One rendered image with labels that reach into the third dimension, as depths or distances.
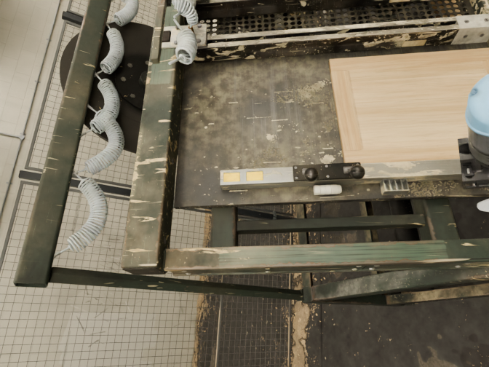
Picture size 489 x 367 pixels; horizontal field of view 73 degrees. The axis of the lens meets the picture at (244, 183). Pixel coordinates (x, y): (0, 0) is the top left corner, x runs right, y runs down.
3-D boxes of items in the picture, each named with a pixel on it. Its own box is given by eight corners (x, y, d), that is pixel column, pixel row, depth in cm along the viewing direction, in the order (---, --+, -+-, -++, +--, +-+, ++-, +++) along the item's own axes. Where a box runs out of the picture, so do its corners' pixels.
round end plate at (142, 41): (223, 167, 166) (40, 125, 131) (217, 172, 171) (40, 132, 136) (225, 49, 199) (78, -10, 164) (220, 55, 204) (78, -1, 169)
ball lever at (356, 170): (354, 175, 99) (367, 179, 85) (340, 176, 99) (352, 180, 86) (353, 163, 98) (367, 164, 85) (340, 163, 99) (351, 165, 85)
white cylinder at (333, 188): (313, 196, 100) (340, 195, 100) (314, 193, 98) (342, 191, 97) (312, 187, 102) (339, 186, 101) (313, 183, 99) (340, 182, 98)
